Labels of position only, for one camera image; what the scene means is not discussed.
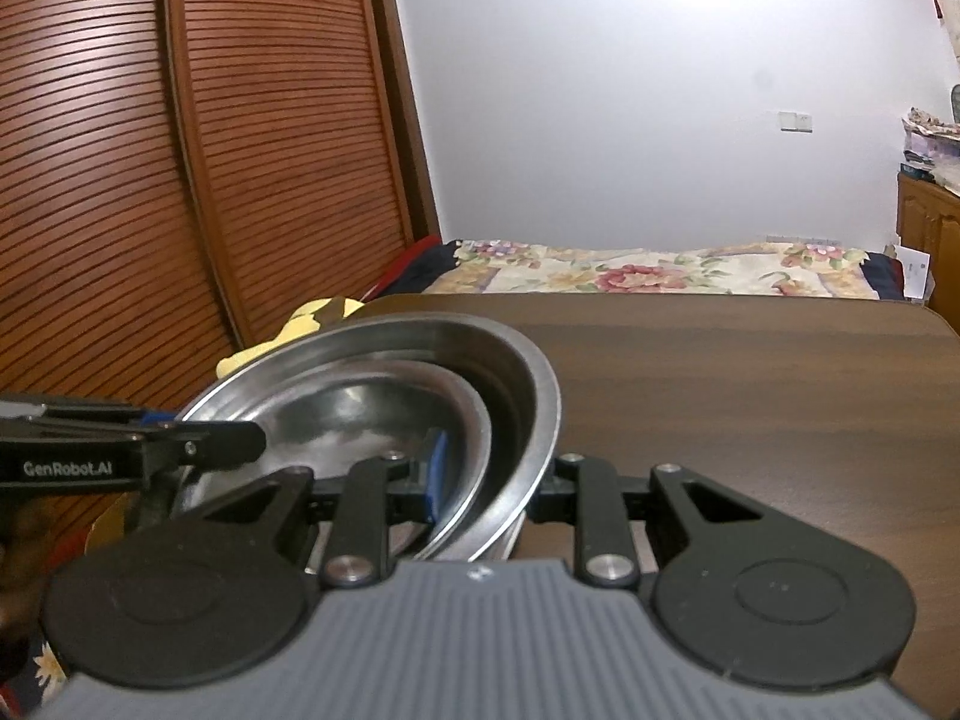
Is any wooden louvered wardrobe door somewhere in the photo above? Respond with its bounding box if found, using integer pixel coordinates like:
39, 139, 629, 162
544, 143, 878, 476
157, 0, 443, 346
0, 0, 248, 541

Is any wooden sideboard cabinet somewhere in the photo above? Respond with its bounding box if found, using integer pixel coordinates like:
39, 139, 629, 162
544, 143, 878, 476
896, 171, 960, 331

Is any large stainless steel bowl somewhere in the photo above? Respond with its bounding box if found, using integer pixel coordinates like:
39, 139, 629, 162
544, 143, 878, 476
174, 313, 562, 563

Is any dark blue cloth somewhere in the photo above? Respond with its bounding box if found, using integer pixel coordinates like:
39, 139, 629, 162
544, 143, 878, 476
855, 249, 905, 302

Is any floral bed sheet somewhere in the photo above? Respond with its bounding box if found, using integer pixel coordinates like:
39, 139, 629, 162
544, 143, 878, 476
19, 630, 98, 720

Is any white paper sheet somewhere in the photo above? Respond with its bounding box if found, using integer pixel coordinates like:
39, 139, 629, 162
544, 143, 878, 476
895, 244, 933, 302

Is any red and navy clothing pile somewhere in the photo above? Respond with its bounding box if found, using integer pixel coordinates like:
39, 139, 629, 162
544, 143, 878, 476
360, 235, 460, 301

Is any pile of folded fabrics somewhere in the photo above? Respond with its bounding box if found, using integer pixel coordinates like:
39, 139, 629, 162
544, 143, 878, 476
900, 106, 960, 188

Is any yellow plush toy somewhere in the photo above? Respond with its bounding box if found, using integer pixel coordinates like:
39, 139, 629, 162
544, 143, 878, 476
216, 298, 365, 380

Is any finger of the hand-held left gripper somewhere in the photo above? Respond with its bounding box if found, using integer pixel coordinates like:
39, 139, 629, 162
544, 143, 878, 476
127, 421, 267, 533
45, 406, 177, 428

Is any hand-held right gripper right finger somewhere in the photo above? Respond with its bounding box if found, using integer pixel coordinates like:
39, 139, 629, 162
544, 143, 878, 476
527, 454, 766, 587

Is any floral bed blanket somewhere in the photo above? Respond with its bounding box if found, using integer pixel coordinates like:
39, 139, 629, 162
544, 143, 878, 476
420, 238, 901, 302

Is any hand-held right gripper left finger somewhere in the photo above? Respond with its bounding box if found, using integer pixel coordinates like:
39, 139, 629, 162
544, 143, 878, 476
199, 429, 451, 590

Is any small stainless steel bowl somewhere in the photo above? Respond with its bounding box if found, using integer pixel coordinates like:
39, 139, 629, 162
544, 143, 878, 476
176, 361, 494, 545

